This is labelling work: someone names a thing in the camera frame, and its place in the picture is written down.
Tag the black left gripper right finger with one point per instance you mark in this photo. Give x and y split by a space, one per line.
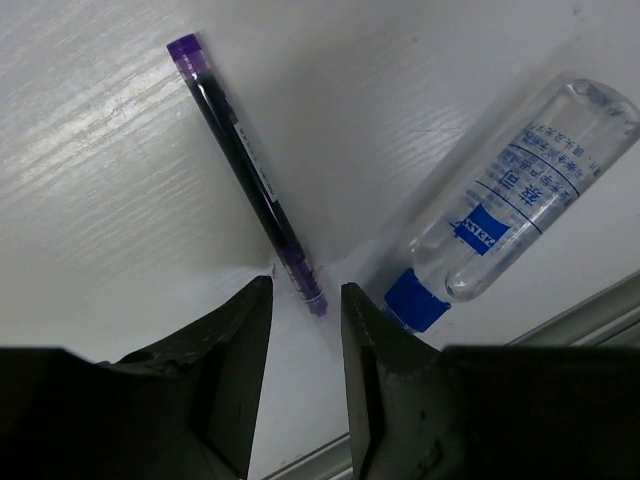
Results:
475 410

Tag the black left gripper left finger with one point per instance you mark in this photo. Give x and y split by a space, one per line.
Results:
184 407

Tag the purple ink pen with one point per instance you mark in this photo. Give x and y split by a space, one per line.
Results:
191 62

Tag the clear bottle blue cap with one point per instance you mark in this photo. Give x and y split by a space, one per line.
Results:
456 253

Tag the aluminium table frame rail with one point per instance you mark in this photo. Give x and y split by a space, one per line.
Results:
500 380

